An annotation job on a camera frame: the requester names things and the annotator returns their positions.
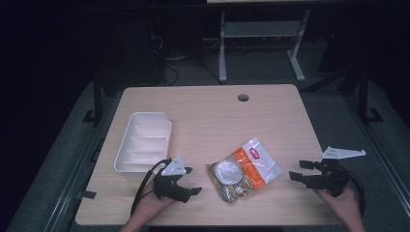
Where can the person's left hand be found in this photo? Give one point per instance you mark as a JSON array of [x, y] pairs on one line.
[[150, 204]]

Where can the black table clamp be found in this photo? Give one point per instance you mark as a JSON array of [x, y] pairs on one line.
[[87, 194]]

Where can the black metal stand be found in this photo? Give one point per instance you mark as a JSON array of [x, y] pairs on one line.
[[364, 93], [97, 96]]

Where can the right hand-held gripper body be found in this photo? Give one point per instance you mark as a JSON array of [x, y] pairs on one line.
[[332, 180]]

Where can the white divided plastic tray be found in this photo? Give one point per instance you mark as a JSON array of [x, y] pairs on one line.
[[145, 141]]

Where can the person's right hand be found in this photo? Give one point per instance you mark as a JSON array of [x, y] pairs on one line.
[[348, 204]]

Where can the grey round table grommet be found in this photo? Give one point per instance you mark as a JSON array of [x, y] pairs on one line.
[[243, 97]]

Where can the white metal desk frame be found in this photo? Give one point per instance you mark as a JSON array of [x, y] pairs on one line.
[[261, 29]]

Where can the clear orange snack bag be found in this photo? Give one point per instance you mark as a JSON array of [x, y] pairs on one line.
[[248, 167]]

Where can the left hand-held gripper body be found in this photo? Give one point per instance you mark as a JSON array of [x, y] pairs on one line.
[[167, 188]]

